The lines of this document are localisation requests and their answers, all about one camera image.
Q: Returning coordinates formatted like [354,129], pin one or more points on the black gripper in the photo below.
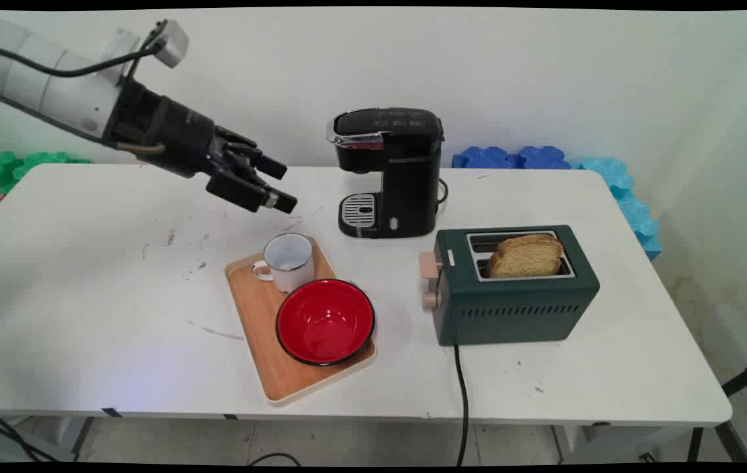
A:
[173,135]

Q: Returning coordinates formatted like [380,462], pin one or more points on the beige toaster lever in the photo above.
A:
[430,266]

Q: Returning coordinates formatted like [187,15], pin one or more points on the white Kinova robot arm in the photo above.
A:
[38,82]

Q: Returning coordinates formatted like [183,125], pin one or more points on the white enamel mug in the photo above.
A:
[289,266]

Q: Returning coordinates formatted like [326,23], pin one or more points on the black coffee machine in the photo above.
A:
[399,177]

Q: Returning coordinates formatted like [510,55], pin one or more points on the wooden serving tray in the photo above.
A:
[261,328]

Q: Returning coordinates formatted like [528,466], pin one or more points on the red bowl black rim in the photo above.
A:
[324,322]

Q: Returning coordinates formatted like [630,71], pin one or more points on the beige toaster knob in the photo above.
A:
[430,301]

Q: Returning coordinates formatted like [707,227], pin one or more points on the blue foam mat piece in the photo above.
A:
[485,157]
[544,157]

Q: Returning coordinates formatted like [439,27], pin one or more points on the black tape strip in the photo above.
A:
[111,412]

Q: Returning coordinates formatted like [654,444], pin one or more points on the toasted bread slice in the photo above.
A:
[525,259]

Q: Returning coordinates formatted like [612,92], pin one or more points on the dark green toaster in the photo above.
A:
[511,312]

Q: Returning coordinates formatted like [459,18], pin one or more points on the cyan foam mat piece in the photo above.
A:
[633,210]

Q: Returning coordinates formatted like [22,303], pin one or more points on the black tripod leg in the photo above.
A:
[741,381]

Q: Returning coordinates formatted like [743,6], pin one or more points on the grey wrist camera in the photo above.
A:
[173,43]

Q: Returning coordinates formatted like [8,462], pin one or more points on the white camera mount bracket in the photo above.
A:
[122,52]

